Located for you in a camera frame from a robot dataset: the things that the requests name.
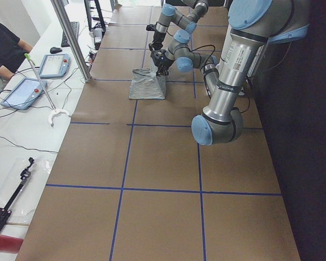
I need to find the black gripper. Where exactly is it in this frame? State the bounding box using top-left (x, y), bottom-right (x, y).
top-left (156, 54), bottom-right (174, 76)
top-left (149, 30), bottom-right (166, 51)

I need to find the striped polo shirt white collar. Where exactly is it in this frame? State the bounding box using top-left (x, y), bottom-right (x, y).
top-left (129, 58), bottom-right (166, 100)

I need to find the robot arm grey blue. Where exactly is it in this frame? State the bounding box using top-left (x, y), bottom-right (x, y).
top-left (146, 0), bottom-right (209, 51)
top-left (148, 1), bottom-right (310, 145)

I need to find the black monitor stand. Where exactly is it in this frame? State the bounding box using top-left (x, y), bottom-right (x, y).
top-left (84, 0), bottom-right (106, 50)

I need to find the black keyboard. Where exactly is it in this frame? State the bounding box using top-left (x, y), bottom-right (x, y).
top-left (61, 21), bottom-right (80, 48)

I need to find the black computer mouse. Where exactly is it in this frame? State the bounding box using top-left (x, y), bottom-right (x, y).
top-left (49, 47), bottom-right (62, 54)

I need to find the far blue teach pendant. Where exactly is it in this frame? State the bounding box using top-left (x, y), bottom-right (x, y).
top-left (39, 53), bottom-right (71, 79)

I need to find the blue teach pendant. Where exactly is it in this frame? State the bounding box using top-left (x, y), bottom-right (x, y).
top-left (1, 78), bottom-right (43, 110)
top-left (39, 53), bottom-right (71, 79)

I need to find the white reacher grabber tool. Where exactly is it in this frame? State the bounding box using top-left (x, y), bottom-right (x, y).
top-left (24, 53), bottom-right (71, 127)

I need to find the near blue teach pendant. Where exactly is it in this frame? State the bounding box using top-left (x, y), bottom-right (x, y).
top-left (1, 78), bottom-right (43, 110)

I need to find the person in black shirt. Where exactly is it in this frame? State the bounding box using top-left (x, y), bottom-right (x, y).
top-left (0, 23), bottom-right (33, 80)

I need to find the black tripod stick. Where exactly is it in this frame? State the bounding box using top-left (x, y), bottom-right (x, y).
top-left (0, 157), bottom-right (35, 232)

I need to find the red object at corner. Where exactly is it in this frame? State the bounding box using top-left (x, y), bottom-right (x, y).
top-left (0, 234), bottom-right (23, 254)

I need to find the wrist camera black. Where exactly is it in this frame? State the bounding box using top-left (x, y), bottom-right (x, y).
top-left (146, 24), bottom-right (156, 32)
top-left (151, 49), bottom-right (166, 67)

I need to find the aluminium frame post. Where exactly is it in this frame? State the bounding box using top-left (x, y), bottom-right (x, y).
top-left (51, 0), bottom-right (91, 83)

